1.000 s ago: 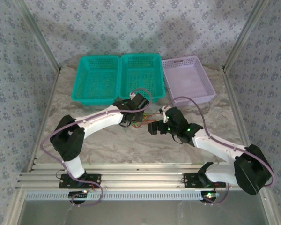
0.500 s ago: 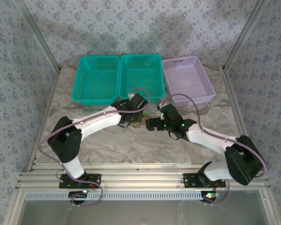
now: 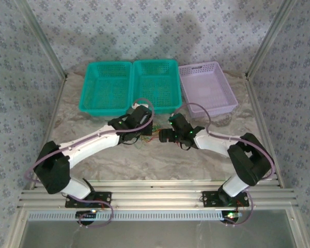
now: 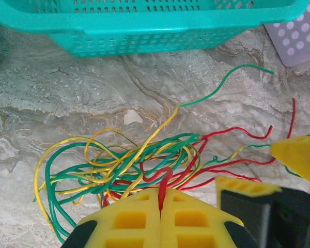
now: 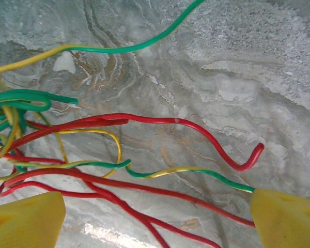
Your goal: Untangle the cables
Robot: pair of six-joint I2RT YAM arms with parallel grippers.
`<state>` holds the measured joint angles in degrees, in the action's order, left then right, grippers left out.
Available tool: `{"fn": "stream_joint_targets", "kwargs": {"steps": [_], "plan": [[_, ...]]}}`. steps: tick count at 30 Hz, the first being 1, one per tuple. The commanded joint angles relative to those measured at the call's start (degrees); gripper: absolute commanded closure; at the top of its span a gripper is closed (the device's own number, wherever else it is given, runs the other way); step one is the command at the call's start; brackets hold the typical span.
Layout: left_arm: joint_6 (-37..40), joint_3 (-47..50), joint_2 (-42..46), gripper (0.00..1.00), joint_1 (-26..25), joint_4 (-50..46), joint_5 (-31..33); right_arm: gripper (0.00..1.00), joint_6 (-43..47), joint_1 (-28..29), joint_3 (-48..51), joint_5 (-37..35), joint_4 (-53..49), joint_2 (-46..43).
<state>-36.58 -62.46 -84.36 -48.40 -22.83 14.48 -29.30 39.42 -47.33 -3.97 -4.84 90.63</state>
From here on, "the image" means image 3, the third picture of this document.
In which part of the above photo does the green wire bundle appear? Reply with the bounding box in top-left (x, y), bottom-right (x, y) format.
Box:
top-left (133, 122), bottom-right (161, 151)

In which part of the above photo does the marble pattern table cover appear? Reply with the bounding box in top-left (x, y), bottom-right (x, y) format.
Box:
top-left (38, 64), bottom-right (272, 181)

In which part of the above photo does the teal plastic basket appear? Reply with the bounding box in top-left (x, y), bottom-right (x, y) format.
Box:
top-left (130, 59), bottom-right (183, 116)
top-left (79, 61), bottom-right (134, 117)

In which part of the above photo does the lilac plastic basket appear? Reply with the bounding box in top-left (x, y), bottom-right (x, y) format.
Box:
top-left (178, 61), bottom-right (239, 119)

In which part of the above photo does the black controller board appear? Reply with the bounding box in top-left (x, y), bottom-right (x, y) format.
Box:
top-left (220, 210), bottom-right (243, 225)
top-left (75, 210), bottom-right (99, 226)

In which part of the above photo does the grey metal panel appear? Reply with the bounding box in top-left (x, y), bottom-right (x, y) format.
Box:
top-left (22, 209), bottom-right (299, 248)

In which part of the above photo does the aluminium mounting rail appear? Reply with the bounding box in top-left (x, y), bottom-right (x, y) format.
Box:
top-left (17, 179), bottom-right (299, 210)

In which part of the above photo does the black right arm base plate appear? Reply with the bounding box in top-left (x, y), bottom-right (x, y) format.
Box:
top-left (201, 190), bottom-right (250, 208)

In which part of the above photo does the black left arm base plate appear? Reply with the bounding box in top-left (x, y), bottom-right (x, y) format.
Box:
top-left (65, 191), bottom-right (112, 209)

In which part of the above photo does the aluminium side rail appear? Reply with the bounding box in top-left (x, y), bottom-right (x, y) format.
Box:
top-left (245, 74), bottom-right (285, 189)

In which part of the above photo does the grey slotted cable duct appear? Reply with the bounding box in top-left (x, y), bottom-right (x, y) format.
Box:
top-left (27, 210), bottom-right (240, 222)

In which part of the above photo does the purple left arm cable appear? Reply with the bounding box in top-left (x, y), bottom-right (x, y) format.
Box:
top-left (24, 98), bottom-right (156, 229)

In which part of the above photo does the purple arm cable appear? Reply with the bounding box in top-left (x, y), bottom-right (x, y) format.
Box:
top-left (174, 102), bottom-right (276, 228)
top-left (24, 98), bottom-right (156, 229)

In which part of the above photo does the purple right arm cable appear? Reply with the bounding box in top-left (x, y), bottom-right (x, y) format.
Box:
top-left (174, 102), bottom-right (276, 228)

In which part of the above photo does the aluminium frame post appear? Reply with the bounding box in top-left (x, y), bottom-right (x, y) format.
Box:
top-left (15, 0), bottom-right (69, 80)
top-left (245, 0), bottom-right (298, 80)

